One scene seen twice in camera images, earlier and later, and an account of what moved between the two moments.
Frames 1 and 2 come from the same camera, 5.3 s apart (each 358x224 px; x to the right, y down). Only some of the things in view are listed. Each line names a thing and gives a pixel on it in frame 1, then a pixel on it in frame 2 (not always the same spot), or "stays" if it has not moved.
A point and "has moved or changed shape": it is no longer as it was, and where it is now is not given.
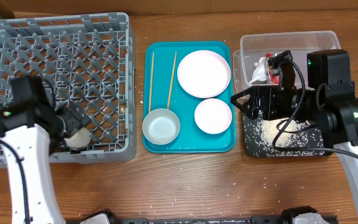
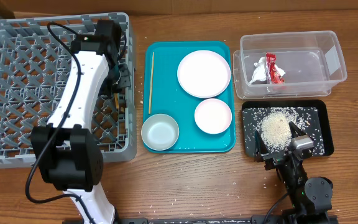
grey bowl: x=161 y=126 has moved or changed shape
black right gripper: x=260 y=101 -> x=278 y=154
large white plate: x=204 y=74 stays
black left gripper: x=77 y=119 -> x=127 y=82
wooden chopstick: x=172 y=81 -> x=117 y=100
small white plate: x=212 y=116 stays
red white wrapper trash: x=260 y=71 stays
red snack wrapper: x=274 y=79 stays
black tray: x=282 y=139 stays
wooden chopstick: x=151 y=83 stays
